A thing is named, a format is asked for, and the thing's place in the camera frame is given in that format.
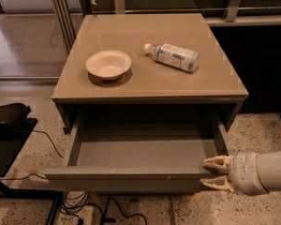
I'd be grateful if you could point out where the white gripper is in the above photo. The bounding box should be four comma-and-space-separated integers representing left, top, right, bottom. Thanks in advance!
200, 153, 269, 196

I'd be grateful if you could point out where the grey top drawer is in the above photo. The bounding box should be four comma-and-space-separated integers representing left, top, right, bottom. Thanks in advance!
45, 121, 229, 194

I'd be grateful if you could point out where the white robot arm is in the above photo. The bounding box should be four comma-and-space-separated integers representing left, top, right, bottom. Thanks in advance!
200, 151, 281, 196

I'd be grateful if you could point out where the grey drawer cabinet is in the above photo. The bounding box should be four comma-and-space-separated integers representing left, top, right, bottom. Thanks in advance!
52, 13, 249, 195

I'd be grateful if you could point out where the clear plastic water bottle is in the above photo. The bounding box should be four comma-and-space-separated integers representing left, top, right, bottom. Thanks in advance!
144, 43, 200, 73

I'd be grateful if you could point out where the white paper bowl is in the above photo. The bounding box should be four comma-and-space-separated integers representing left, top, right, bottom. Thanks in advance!
86, 50, 132, 81

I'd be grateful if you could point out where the black equipment stand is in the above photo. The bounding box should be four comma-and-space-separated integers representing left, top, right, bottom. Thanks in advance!
0, 103, 62, 225

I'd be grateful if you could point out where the black floor cable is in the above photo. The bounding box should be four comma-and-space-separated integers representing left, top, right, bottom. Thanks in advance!
76, 197, 148, 225

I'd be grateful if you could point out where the black thin cable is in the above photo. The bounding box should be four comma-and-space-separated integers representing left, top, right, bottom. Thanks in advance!
0, 129, 65, 183

